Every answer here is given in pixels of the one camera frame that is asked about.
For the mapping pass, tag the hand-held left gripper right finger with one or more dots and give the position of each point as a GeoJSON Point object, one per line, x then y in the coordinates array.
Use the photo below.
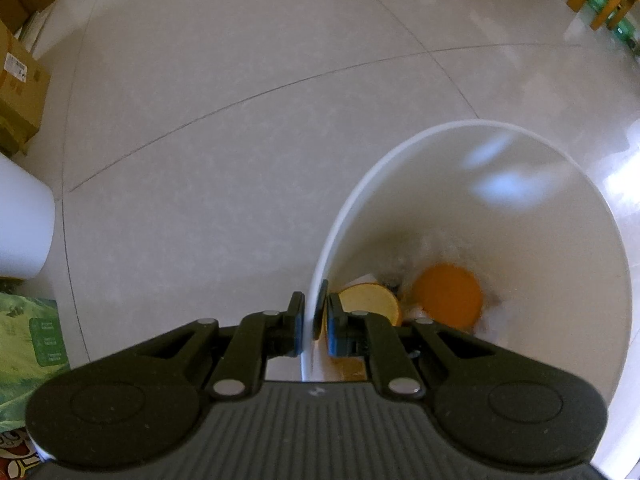
{"type": "Point", "coordinates": [331, 327]}

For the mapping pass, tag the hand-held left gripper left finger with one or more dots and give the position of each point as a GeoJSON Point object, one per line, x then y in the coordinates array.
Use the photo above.
{"type": "Point", "coordinates": [299, 332]}

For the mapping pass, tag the orange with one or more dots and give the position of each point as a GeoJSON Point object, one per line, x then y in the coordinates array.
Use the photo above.
{"type": "Point", "coordinates": [447, 295]}

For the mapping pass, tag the white plastic trash bin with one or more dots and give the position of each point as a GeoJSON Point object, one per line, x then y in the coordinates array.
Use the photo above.
{"type": "Point", "coordinates": [500, 195]}

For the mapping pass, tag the green printed carton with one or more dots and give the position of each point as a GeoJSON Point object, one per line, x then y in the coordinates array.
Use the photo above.
{"type": "Point", "coordinates": [25, 360]}

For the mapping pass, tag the white bucket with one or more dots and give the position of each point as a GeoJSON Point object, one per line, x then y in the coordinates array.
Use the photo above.
{"type": "Point", "coordinates": [22, 220]}

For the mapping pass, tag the colourful printed mat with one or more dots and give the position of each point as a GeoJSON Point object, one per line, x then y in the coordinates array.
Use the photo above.
{"type": "Point", "coordinates": [12, 457]}

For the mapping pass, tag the cardboard box with white label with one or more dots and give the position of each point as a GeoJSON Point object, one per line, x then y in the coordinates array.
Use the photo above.
{"type": "Point", "coordinates": [17, 95]}

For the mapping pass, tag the white flat boards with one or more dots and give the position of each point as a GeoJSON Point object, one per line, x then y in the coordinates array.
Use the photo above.
{"type": "Point", "coordinates": [35, 25]}

